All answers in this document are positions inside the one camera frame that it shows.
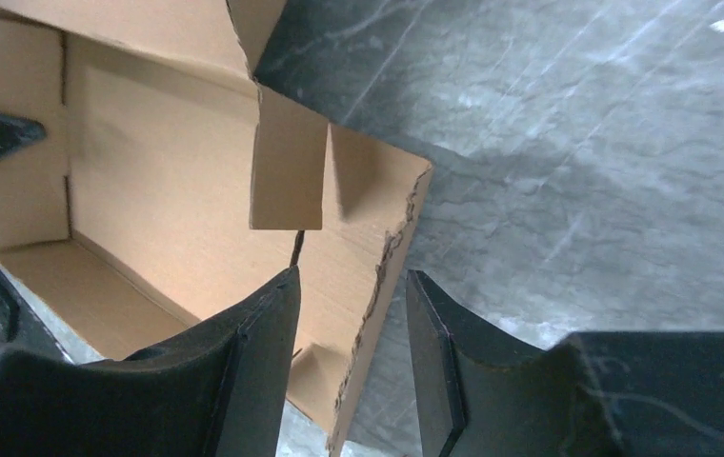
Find brown cardboard box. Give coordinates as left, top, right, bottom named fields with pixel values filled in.
left=0, top=1, right=432, bottom=456

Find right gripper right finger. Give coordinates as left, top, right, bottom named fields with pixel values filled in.
left=406, top=270, right=724, bottom=456

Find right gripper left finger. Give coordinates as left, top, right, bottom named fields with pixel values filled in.
left=0, top=267, right=301, bottom=456

